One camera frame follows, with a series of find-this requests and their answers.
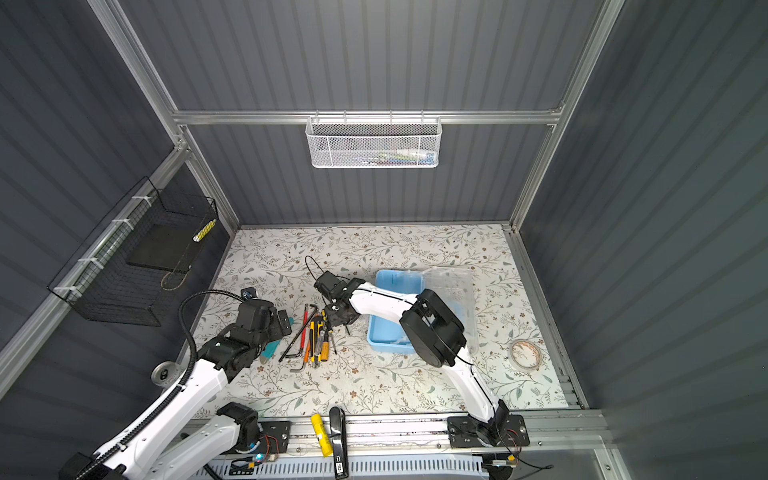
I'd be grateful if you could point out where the blue plastic tool box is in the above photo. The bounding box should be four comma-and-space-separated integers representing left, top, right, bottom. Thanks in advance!
366, 266, 479, 355

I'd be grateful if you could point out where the black wire basket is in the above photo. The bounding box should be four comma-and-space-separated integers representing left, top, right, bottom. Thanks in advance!
48, 181, 219, 327

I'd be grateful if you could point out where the white wire mesh basket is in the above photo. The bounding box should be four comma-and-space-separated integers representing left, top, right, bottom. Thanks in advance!
305, 119, 443, 169

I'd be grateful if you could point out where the clear handle screwdriver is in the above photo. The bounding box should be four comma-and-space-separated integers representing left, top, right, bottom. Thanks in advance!
327, 327, 338, 354

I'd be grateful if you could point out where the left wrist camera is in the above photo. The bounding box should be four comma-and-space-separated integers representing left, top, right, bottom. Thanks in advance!
240, 287, 258, 301

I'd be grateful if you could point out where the yellow tube in basket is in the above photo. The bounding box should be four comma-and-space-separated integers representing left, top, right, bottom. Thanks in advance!
192, 219, 217, 243

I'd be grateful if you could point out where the black handle tool on rail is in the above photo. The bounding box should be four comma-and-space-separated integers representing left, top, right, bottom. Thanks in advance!
329, 406, 350, 480

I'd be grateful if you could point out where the black yellow screwdriver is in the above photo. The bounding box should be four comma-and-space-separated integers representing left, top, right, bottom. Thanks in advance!
319, 320, 330, 362

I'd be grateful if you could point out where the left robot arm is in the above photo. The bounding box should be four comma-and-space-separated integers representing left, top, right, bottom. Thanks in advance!
58, 289, 291, 479

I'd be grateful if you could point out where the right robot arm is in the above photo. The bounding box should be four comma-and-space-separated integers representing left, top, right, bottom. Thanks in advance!
314, 271, 509, 446

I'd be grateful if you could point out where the teal flat tool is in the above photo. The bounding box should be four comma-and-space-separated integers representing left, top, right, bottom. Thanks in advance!
259, 339, 281, 364

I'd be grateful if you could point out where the yellow marker on rail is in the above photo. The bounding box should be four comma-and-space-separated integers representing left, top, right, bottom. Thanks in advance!
310, 414, 333, 457

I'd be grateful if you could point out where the black pad in basket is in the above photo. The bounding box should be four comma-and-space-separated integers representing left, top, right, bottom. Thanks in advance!
126, 224, 202, 273

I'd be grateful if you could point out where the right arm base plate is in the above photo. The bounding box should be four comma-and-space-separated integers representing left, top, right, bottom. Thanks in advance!
446, 414, 530, 450

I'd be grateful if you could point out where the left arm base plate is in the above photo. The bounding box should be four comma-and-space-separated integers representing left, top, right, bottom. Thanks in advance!
232, 421, 292, 455

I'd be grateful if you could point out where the clear tape roll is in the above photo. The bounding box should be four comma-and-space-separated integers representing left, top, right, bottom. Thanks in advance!
508, 339, 543, 373

